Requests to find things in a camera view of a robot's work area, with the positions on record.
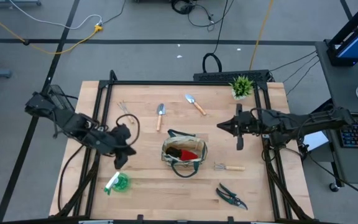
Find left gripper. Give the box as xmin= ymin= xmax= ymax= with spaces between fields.
xmin=104 ymin=123 xmax=137 ymax=170

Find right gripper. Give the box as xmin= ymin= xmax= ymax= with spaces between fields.
xmin=216 ymin=104 xmax=262 ymax=151

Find green spray bottle white trigger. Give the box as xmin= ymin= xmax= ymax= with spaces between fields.
xmin=103 ymin=172 xmax=132 ymax=196

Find steel hand fork wooden handle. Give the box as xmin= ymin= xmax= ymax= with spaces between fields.
xmin=117 ymin=100 xmax=135 ymax=124

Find beige green gardening tote bag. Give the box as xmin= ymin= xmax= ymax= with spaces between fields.
xmin=161 ymin=129 xmax=208 ymax=179

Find steel claw rake wooden handle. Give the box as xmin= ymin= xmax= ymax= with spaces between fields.
xmin=214 ymin=162 xmax=246 ymax=172

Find wide steel trowel wooden handle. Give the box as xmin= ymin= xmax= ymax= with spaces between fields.
xmin=185 ymin=94 xmax=207 ymax=116

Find narrow steel trowel wooden handle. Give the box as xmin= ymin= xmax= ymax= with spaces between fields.
xmin=156 ymin=103 xmax=167 ymax=132

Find red black gardening gloves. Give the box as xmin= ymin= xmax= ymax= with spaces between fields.
xmin=165 ymin=146 xmax=199 ymax=162

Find green plant in white pot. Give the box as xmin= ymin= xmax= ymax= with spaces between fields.
xmin=229 ymin=75 xmax=254 ymax=101

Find white paper sheet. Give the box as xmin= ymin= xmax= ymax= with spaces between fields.
xmin=301 ymin=130 xmax=329 ymax=152

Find black mesh box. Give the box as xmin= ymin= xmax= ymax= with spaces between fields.
xmin=44 ymin=84 xmax=76 ymax=113

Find grey side desk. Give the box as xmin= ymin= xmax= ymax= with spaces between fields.
xmin=314 ymin=40 xmax=358 ymax=184

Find black aluminium table frame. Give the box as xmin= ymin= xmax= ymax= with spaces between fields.
xmin=50 ymin=70 xmax=315 ymax=224

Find black coiled cable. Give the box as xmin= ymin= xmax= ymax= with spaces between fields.
xmin=201 ymin=0 xmax=229 ymax=74

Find thin black cable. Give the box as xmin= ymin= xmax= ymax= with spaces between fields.
xmin=270 ymin=51 xmax=318 ymax=72
xmin=283 ymin=55 xmax=319 ymax=83
xmin=286 ymin=60 xmax=320 ymax=96

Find yellow hanging cord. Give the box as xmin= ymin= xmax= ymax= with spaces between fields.
xmin=249 ymin=0 xmax=275 ymax=71

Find yellow floor extension cord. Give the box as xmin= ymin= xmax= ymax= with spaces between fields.
xmin=0 ymin=4 xmax=104 ymax=55

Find black cable tangle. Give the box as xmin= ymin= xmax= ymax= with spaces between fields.
xmin=170 ymin=0 xmax=236 ymax=32

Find white floor cable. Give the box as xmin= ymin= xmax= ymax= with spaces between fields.
xmin=9 ymin=0 xmax=103 ymax=30

